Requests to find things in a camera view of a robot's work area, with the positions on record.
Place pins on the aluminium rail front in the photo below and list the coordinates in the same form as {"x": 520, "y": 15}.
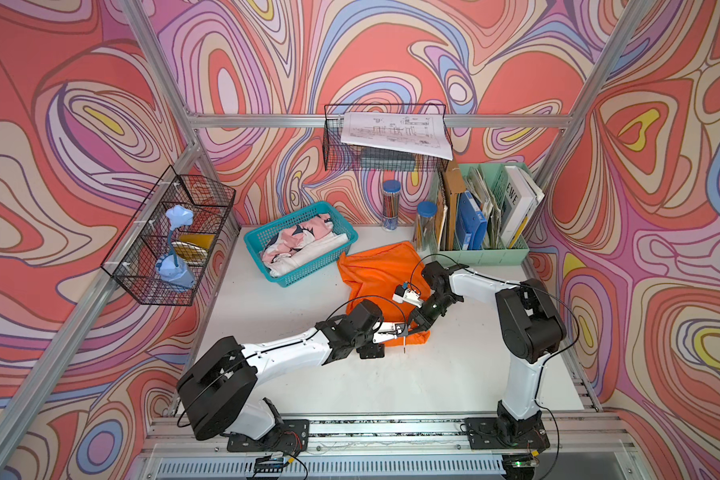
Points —
{"x": 567, "y": 432}

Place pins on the white printed paper sheet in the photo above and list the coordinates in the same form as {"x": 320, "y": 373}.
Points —
{"x": 416, "y": 134}

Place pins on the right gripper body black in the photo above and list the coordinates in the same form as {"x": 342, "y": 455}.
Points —
{"x": 433, "y": 306}

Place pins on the short clear tube blue lid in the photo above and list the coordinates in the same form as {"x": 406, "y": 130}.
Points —
{"x": 424, "y": 235}

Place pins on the black wire basket wall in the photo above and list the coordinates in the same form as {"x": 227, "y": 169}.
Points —
{"x": 131, "y": 262}
{"x": 338, "y": 156}

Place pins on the tall clear tube blue lid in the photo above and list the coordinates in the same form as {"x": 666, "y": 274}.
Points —
{"x": 391, "y": 190}

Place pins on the teal plastic basket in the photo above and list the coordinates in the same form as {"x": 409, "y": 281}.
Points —
{"x": 257, "y": 239}

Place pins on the yellow roll in basket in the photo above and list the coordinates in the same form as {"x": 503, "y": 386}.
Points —
{"x": 194, "y": 249}

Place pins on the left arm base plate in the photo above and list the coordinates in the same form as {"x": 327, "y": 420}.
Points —
{"x": 287, "y": 436}

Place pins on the orange shorts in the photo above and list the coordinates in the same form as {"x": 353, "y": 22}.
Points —
{"x": 379, "y": 272}

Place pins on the brown cardboard folder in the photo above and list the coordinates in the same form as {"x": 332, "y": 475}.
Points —
{"x": 453, "y": 186}

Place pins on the black wire basket back wall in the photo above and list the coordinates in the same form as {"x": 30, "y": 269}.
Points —
{"x": 338, "y": 156}

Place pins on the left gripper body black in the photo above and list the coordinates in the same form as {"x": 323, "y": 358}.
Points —
{"x": 371, "y": 336}

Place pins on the black wire basket left wall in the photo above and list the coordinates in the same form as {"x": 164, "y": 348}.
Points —
{"x": 131, "y": 262}

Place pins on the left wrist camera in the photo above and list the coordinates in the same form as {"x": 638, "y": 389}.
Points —
{"x": 390, "y": 331}

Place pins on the blue folder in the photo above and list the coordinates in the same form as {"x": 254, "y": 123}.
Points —
{"x": 471, "y": 223}

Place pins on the white book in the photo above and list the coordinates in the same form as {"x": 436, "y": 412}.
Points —
{"x": 522, "y": 196}

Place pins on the pink white folded clothes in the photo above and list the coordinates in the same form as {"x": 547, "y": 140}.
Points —
{"x": 293, "y": 247}

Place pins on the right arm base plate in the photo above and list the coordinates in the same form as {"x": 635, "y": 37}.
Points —
{"x": 504, "y": 433}

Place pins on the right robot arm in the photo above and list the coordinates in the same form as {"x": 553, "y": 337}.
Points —
{"x": 532, "y": 331}

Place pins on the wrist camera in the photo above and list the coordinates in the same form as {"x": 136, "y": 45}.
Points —
{"x": 390, "y": 331}
{"x": 407, "y": 293}

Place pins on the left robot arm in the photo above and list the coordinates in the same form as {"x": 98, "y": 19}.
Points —
{"x": 216, "y": 390}

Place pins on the green desk organizer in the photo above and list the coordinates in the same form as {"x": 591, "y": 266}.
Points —
{"x": 494, "y": 179}

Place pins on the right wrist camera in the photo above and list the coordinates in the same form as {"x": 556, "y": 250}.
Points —
{"x": 407, "y": 293}

